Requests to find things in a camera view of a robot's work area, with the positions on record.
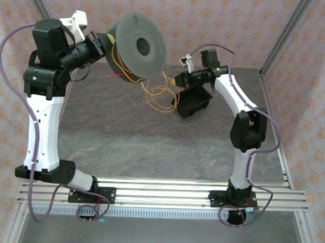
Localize black perforated cable spool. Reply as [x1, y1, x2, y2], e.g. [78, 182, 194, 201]
[104, 12, 169, 85]

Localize black plastic box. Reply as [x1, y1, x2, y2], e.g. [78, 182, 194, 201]
[170, 84, 215, 120]

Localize thin yellow cable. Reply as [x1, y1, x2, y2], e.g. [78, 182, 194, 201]
[109, 45, 183, 114]

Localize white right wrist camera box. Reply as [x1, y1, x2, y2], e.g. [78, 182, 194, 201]
[179, 54, 195, 75]

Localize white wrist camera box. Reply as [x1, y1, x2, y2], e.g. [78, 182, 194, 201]
[59, 9, 89, 42]
[179, 54, 195, 75]

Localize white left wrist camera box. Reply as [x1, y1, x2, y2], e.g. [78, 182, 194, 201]
[59, 9, 89, 42]

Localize thin black left wrist cable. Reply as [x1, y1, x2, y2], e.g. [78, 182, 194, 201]
[70, 64, 91, 83]

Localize aluminium frame post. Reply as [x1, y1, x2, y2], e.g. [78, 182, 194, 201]
[26, 0, 51, 20]
[259, 0, 314, 79]
[2, 201, 29, 243]
[294, 211, 323, 243]

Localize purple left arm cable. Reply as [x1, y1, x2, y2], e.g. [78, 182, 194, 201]
[0, 22, 116, 226]

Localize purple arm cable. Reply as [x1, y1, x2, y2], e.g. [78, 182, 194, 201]
[0, 22, 116, 226]
[184, 42, 286, 229]

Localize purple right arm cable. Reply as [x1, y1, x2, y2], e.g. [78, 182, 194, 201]
[184, 42, 286, 229]

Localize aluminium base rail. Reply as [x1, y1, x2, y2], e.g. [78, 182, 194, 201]
[17, 172, 311, 214]

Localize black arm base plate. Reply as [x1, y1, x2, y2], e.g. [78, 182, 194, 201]
[209, 189, 258, 210]
[68, 185, 117, 205]

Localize slotted grey cable duct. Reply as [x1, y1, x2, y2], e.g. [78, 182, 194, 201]
[28, 204, 229, 221]

